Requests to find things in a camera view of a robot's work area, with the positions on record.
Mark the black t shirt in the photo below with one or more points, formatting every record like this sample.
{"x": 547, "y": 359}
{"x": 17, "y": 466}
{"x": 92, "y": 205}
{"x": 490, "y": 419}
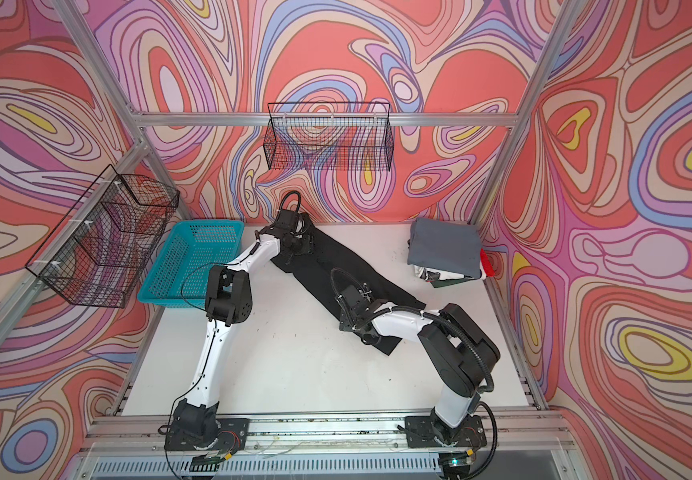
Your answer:
{"x": 313, "y": 272}

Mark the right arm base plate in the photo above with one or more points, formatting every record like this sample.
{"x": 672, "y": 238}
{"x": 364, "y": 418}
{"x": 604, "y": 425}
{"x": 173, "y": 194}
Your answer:
{"x": 428, "y": 432}

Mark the white folded t shirt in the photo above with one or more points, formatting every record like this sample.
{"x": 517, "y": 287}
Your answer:
{"x": 432, "y": 275}

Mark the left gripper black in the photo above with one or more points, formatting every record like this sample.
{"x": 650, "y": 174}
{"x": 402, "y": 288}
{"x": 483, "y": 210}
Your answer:
{"x": 309, "y": 243}

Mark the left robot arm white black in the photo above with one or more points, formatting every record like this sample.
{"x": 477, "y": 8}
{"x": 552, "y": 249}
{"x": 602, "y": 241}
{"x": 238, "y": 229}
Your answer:
{"x": 228, "y": 303}

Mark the black wire basket back wall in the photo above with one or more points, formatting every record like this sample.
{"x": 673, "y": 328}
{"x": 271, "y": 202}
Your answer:
{"x": 329, "y": 135}

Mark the black wire basket wall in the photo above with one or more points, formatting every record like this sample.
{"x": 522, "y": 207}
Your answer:
{"x": 329, "y": 135}
{"x": 97, "y": 253}

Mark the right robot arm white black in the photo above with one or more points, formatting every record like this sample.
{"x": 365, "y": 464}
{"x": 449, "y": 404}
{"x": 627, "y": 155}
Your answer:
{"x": 462, "y": 355}

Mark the black wire basket left wall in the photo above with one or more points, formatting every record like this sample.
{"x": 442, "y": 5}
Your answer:
{"x": 97, "y": 253}

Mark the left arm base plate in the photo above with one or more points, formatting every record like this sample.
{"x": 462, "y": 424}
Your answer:
{"x": 232, "y": 435}

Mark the teal plastic basket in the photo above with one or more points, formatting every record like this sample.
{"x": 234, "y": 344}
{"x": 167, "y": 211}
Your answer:
{"x": 178, "y": 277}

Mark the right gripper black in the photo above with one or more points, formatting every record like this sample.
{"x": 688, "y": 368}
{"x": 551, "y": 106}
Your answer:
{"x": 345, "y": 322}

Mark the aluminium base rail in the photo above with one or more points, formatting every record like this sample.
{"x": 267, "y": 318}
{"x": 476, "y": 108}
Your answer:
{"x": 522, "y": 444}

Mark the red folded t shirt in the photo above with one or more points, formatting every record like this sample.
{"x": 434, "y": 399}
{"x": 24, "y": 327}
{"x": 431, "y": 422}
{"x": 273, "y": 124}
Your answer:
{"x": 487, "y": 267}

